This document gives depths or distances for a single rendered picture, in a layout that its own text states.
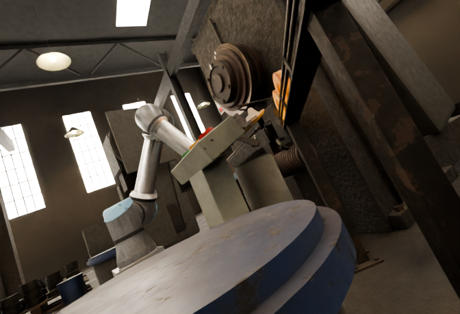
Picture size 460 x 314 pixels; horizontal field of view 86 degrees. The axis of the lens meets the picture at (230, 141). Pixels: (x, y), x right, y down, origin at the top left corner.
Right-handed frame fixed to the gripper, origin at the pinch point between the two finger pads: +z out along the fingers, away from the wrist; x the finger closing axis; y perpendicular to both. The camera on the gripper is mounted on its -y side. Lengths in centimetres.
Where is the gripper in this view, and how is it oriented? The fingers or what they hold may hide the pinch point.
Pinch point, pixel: (263, 112)
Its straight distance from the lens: 110.0
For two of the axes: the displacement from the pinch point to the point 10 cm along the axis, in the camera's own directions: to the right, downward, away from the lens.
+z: 7.4, -6.8, 0.0
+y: -6.7, -7.2, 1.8
